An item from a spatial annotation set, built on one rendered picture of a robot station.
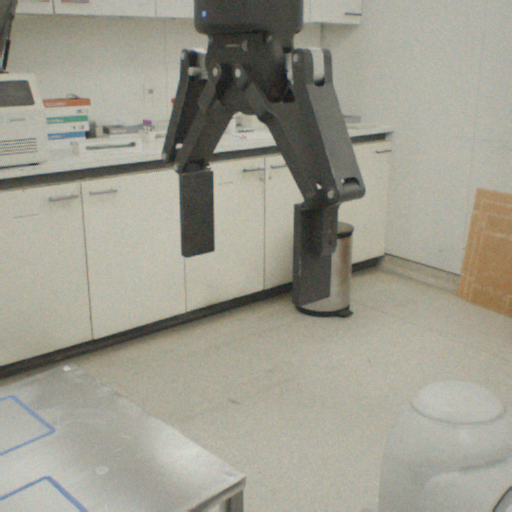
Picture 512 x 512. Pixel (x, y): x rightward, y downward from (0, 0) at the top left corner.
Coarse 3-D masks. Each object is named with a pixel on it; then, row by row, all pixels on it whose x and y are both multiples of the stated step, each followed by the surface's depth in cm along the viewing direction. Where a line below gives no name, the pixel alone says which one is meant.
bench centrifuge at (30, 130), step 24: (0, 0) 257; (0, 24) 269; (0, 48) 282; (0, 72) 263; (0, 96) 249; (24, 96) 255; (0, 120) 249; (24, 120) 254; (0, 144) 251; (24, 144) 257
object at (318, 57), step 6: (312, 48) 40; (288, 54) 41; (312, 54) 40; (318, 54) 40; (288, 60) 41; (318, 60) 40; (288, 66) 42; (318, 66) 40; (288, 72) 41; (318, 72) 40; (324, 72) 40; (288, 78) 41; (318, 78) 40
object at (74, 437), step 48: (48, 384) 108; (96, 384) 108; (0, 432) 94; (48, 432) 94; (96, 432) 94; (144, 432) 94; (0, 480) 84; (48, 480) 84; (96, 480) 84; (144, 480) 84; (192, 480) 84; (240, 480) 84
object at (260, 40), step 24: (216, 0) 41; (240, 0) 41; (264, 0) 41; (288, 0) 41; (216, 24) 42; (240, 24) 41; (264, 24) 41; (288, 24) 42; (216, 48) 46; (240, 48) 44; (264, 48) 42; (288, 48) 42; (264, 72) 42; (240, 96) 45
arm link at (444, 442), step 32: (448, 384) 78; (416, 416) 73; (448, 416) 71; (480, 416) 70; (416, 448) 71; (448, 448) 69; (480, 448) 68; (384, 480) 77; (416, 480) 71; (448, 480) 69; (480, 480) 67
